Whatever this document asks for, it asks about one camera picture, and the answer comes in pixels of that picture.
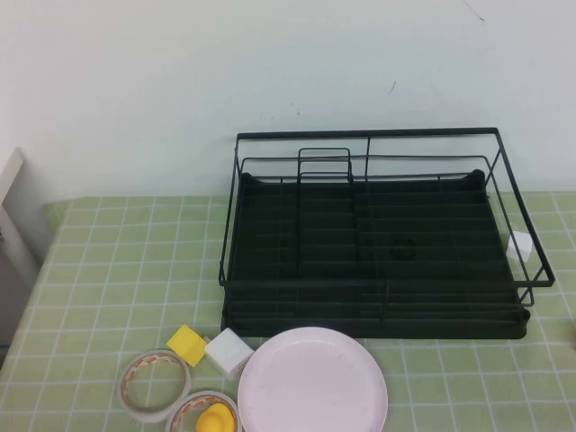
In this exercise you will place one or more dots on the pink round plate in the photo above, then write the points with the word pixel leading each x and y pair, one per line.
pixel 310 387

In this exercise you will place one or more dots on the black plastic drip tray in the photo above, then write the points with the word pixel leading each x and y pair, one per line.
pixel 427 211

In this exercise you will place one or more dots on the white cube charger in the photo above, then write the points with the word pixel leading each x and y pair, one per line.
pixel 227 353

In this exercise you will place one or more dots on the yellow cube block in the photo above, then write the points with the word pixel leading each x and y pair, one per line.
pixel 186 344

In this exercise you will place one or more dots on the green checked tablecloth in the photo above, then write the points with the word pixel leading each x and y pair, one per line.
pixel 90 270

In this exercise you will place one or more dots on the yellow rubber duck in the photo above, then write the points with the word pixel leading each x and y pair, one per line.
pixel 213 420

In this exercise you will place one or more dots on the small clear tape roll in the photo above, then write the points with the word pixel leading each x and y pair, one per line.
pixel 177 411

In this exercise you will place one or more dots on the white plastic block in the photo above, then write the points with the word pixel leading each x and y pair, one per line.
pixel 521 246

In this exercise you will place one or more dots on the large clear tape roll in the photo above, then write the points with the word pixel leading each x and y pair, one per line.
pixel 153 415

